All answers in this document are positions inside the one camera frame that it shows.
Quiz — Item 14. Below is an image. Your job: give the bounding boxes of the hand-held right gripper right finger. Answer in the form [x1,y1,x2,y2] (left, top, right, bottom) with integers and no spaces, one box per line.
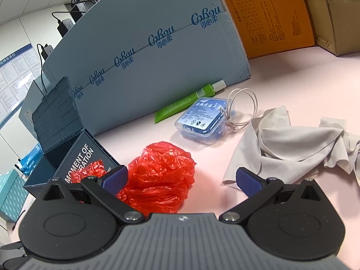
[219,167,327,223]

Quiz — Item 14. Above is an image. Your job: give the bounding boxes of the pink desktop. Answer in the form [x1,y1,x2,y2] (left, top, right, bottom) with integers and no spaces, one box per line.
[0,43,360,270]

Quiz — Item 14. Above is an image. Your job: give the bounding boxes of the teal tissue box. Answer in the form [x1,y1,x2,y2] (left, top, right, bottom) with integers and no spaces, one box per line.
[0,169,30,222]

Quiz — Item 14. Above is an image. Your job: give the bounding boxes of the green tube with white cap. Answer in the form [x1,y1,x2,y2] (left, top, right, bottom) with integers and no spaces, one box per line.
[154,80,225,124]

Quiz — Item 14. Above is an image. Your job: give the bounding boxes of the clear cord bracelet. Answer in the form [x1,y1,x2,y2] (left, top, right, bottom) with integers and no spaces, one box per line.
[223,88,258,134]

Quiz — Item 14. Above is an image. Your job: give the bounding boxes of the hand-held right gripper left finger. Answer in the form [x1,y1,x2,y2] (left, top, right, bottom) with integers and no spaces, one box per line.
[42,165,144,223]

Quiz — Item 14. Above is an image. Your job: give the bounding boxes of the brown cardboard box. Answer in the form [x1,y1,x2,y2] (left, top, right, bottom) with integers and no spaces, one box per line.
[298,0,360,57]

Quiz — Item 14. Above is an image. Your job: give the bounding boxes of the large light blue cardboard box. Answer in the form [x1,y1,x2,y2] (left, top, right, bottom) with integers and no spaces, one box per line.
[42,0,251,137]

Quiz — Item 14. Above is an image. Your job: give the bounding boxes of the light blue box with label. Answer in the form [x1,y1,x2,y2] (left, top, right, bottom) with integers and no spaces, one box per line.
[18,79,45,135]

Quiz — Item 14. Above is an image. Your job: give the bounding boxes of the black power adapter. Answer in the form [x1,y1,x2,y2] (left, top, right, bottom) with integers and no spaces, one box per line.
[70,1,89,20]
[58,18,72,36]
[39,43,52,58]

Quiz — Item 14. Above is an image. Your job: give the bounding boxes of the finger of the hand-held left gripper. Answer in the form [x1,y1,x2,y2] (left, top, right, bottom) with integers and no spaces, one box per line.
[0,243,27,270]

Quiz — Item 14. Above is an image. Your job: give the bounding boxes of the clear case with blue contents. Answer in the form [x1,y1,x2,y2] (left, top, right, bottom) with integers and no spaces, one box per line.
[174,96,229,146]

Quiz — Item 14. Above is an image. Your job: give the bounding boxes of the grey cloth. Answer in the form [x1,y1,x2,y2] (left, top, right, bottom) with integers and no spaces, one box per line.
[222,105,360,187]

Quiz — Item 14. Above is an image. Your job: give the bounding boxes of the blue packet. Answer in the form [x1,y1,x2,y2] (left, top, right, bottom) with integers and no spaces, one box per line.
[21,143,43,175]

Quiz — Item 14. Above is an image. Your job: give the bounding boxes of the orange cardboard box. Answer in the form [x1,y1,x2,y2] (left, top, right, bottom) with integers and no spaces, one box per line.
[212,0,315,60]

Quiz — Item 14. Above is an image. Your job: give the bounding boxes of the wall notice board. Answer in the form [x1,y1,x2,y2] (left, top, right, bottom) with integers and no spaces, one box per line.
[0,43,43,130]

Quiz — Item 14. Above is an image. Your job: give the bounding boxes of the red plastic bag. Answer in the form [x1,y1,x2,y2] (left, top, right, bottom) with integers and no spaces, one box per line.
[70,141,196,214]

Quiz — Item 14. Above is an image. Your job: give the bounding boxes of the dark blue storage box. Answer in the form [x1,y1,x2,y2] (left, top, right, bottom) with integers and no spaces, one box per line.
[23,75,121,203]

